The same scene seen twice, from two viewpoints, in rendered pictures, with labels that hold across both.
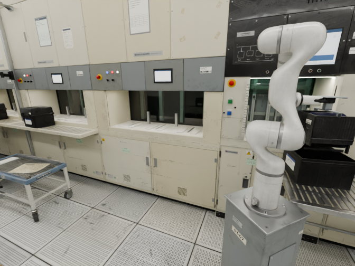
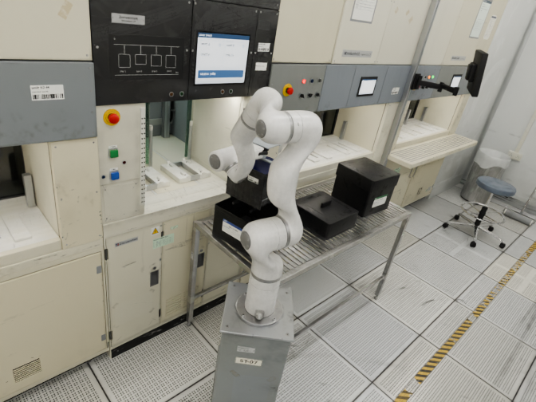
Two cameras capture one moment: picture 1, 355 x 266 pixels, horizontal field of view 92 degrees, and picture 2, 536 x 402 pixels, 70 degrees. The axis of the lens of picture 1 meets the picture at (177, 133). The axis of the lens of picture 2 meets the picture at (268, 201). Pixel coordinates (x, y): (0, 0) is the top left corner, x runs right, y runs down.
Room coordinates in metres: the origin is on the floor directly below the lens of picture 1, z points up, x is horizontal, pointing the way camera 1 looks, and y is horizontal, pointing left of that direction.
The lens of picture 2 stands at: (0.39, 0.66, 1.86)
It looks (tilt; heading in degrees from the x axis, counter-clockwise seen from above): 28 degrees down; 290
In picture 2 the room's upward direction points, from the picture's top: 10 degrees clockwise
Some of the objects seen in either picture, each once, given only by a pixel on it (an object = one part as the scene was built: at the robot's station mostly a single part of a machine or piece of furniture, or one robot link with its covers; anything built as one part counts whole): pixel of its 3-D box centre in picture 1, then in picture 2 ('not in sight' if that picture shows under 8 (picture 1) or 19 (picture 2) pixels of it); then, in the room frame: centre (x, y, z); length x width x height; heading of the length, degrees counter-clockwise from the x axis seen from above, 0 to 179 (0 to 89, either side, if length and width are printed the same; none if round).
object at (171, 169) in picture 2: not in sight; (185, 169); (1.54, -1.07, 0.89); 0.22 x 0.21 x 0.04; 158
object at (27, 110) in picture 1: (38, 116); not in sight; (2.30, 1.89, 0.93); 0.30 x 0.28 x 0.26; 65
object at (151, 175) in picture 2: not in sight; (142, 178); (1.65, -0.82, 0.89); 0.22 x 0.21 x 0.04; 158
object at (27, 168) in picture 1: (29, 167); not in sight; (1.71, 1.63, 0.47); 0.31 x 0.23 x 0.02; 89
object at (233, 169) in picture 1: (271, 121); (148, 152); (1.72, -0.96, 0.98); 0.95 x 0.88 x 1.95; 158
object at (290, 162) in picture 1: (314, 163); (250, 221); (1.01, -0.88, 0.85); 0.28 x 0.28 x 0.17; 77
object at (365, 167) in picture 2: not in sight; (364, 186); (0.59, -1.66, 0.89); 0.29 x 0.29 x 0.25; 64
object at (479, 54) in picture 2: not in sight; (454, 73); (0.29, -2.50, 1.57); 0.53 x 0.40 x 0.36; 158
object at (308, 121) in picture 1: (323, 123); (258, 173); (1.01, -0.88, 1.12); 0.24 x 0.20 x 0.32; 168
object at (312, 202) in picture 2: not in sight; (324, 211); (0.73, -1.27, 0.83); 0.29 x 0.29 x 0.13; 68
